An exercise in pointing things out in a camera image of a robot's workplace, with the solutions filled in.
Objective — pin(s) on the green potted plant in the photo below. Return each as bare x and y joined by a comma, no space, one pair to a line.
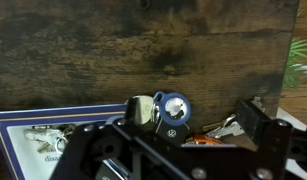
297,51

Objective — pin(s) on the dark wooden console table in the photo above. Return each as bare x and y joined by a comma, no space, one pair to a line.
56,53

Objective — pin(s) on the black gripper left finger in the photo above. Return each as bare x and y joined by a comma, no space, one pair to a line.
95,154

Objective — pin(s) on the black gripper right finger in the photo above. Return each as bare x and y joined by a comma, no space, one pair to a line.
271,137

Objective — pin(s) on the keys inside tray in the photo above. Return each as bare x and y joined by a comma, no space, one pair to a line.
50,137

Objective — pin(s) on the keys with black car fob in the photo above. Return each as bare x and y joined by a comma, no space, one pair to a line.
169,112

